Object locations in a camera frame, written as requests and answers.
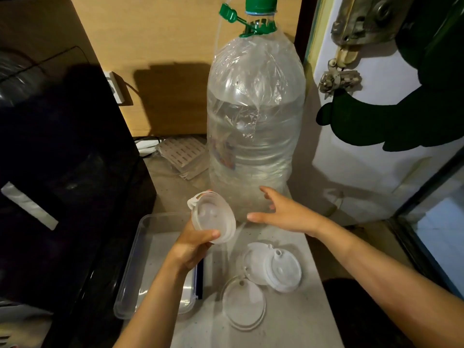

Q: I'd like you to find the black coffee machine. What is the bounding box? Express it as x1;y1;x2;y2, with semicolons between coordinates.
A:
0;0;157;348

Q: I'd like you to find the clear plastic lid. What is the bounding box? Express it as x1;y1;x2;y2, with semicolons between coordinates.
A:
221;274;267;332

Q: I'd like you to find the person's left forearm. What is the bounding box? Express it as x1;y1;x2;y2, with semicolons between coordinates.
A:
114;251;193;348

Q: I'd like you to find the green bottle carry handle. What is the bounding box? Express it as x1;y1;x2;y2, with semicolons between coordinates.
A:
218;3;278;38

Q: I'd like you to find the white door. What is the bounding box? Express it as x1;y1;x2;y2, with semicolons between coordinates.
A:
290;0;464;227

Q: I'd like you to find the white spouted plastic lid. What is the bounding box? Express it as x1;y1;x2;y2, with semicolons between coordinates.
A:
263;245;303;293

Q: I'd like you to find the steel drip tray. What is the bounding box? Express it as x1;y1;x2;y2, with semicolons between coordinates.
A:
0;300;53;348

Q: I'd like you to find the person's right forearm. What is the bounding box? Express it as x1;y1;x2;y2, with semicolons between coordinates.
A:
314;217;464;348

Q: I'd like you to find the green bottle cap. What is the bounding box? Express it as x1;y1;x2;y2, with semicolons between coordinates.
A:
245;0;278;15

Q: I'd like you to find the white wall socket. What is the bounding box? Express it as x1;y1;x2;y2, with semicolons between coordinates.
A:
104;71;126;105

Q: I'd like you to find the dark framed glass door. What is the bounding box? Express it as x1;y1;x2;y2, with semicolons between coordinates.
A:
388;148;464;298

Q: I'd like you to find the large clear water bottle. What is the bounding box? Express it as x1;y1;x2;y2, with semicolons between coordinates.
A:
206;23;306;223

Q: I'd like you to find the person's left hand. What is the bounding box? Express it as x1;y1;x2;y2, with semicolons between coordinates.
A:
167;219;221;274

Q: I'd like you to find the person's right hand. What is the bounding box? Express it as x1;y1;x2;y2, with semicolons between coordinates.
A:
246;186;327;239

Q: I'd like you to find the white power strip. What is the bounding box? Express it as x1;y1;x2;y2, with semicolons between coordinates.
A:
134;137;162;157

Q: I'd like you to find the clear rectangular plastic tray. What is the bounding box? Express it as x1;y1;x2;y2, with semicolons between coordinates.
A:
113;212;204;320

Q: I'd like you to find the small metal lock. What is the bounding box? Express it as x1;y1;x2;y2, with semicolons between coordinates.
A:
319;58;363;100

